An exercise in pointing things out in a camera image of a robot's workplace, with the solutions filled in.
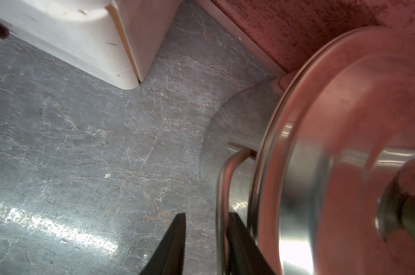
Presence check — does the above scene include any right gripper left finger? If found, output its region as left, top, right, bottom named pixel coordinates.
left=140, top=213, right=186, bottom=275

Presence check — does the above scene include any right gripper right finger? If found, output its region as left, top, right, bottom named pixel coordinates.
left=227, top=213, right=275, bottom=275

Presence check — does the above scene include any stainless steel pot lid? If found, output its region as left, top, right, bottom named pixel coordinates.
left=248, top=26, right=415, bottom=275

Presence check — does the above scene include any white three-drawer storage box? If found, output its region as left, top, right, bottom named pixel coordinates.
left=0, top=1, right=181, bottom=90

